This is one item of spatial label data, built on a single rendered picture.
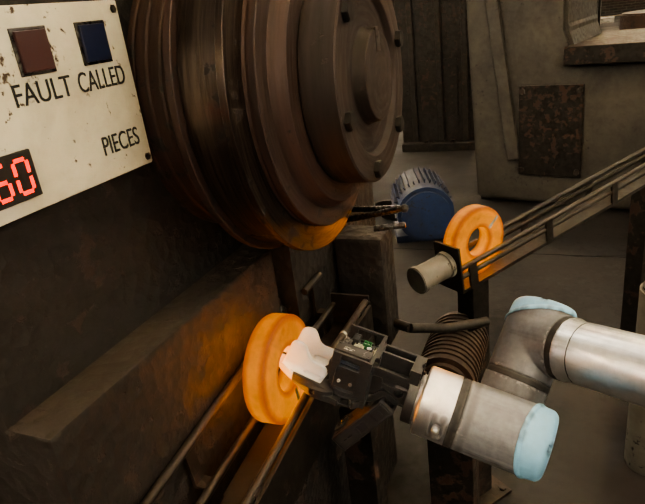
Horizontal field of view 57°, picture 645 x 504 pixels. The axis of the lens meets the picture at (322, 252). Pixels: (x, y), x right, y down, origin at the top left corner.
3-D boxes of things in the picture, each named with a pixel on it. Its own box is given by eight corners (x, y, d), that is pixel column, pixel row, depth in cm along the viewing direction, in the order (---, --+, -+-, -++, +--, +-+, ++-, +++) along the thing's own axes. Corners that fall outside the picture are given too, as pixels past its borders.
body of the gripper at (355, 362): (348, 320, 80) (433, 350, 77) (338, 369, 84) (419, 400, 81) (327, 350, 74) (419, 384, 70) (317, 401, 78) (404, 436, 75)
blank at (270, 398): (228, 361, 74) (251, 364, 73) (278, 290, 86) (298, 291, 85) (259, 446, 82) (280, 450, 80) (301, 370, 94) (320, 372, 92)
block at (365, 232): (341, 344, 122) (327, 237, 113) (354, 325, 129) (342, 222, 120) (391, 350, 118) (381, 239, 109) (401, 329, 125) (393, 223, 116)
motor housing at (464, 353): (423, 547, 140) (409, 355, 120) (442, 480, 158) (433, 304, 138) (479, 560, 135) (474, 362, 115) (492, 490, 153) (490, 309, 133)
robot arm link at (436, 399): (451, 414, 81) (436, 463, 73) (417, 401, 82) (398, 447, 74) (468, 363, 76) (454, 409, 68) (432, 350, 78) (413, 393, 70)
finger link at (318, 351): (284, 311, 83) (344, 333, 80) (279, 344, 86) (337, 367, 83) (274, 322, 80) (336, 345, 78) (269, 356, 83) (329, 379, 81)
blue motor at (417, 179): (398, 253, 304) (393, 189, 291) (390, 217, 357) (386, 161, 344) (458, 247, 302) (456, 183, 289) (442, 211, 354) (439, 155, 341)
